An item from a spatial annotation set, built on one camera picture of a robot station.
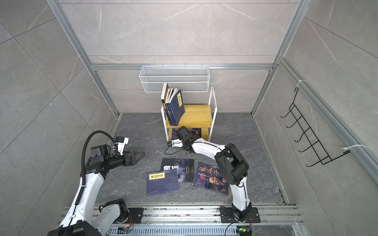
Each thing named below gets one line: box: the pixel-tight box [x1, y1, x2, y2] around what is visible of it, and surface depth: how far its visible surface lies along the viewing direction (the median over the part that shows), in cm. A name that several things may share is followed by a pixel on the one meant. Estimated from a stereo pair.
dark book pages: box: [161, 99, 173, 127], surface depth 80 cm
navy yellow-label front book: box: [146, 168, 180, 196], surface depth 85 cm
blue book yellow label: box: [169, 88, 186, 127], surface depth 83 cm
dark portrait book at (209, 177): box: [192, 161, 229, 196], surface depth 85 cm
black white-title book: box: [160, 157, 195, 183], surface depth 90 cm
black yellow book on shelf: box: [160, 82, 173, 127], surface depth 76 cm
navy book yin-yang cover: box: [167, 102, 175, 127], surface depth 79 cm
